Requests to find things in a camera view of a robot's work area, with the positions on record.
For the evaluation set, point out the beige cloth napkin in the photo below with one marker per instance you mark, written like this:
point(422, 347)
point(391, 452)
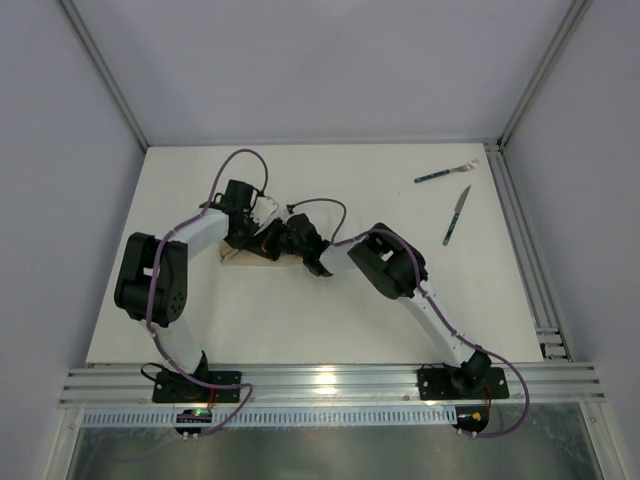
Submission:
point(230, 256)

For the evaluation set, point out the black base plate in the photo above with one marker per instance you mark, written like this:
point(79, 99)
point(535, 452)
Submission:
point(172, 388)
point(437, 382)

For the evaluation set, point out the left controller board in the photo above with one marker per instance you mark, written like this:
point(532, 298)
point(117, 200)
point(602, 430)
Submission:
point(192, 422)

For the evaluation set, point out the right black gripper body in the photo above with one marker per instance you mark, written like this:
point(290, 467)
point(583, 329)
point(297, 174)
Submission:
point(298, 232)

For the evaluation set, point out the aluminium frame post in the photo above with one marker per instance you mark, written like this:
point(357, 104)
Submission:
point(92, 51)
point(545, 66)

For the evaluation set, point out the green handled fork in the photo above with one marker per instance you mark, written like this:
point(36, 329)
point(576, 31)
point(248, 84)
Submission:
point(460, 169)

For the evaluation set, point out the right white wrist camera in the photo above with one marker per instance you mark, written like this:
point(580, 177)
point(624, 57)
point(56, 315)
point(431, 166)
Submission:
point(287, 211)

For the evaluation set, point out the left aluminium frame post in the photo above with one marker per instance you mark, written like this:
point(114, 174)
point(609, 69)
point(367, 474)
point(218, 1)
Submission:
point(92, 51)

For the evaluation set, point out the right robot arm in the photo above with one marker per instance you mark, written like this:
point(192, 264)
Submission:
point(397, 271)

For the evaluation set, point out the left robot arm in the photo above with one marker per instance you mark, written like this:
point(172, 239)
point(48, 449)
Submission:
point(152, 284)

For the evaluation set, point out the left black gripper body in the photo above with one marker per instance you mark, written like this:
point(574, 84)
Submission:
point(242, 227)

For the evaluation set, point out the green handled knife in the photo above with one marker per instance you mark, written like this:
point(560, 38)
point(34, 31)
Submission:
point(457, 212)

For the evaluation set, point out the aluminium right side rail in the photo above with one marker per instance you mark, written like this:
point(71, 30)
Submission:
point(545, 312)

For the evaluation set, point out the controller board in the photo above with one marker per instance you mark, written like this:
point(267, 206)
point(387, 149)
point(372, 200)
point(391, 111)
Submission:
point(471, 420)
point(192, 422)

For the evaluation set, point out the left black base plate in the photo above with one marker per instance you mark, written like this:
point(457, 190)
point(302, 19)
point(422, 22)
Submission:
point(172, 388)

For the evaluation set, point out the right controller board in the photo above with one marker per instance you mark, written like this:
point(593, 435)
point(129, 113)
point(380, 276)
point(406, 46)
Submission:
point(471, 420)

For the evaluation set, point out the slotted grey cable duct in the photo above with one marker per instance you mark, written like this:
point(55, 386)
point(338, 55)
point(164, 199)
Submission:
point(275, 417)

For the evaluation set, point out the right aluminium frame post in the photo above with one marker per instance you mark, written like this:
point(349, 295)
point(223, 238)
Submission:
point(545, 66)

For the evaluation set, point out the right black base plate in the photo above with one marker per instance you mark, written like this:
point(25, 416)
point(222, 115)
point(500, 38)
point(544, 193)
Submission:
point(437, 382)

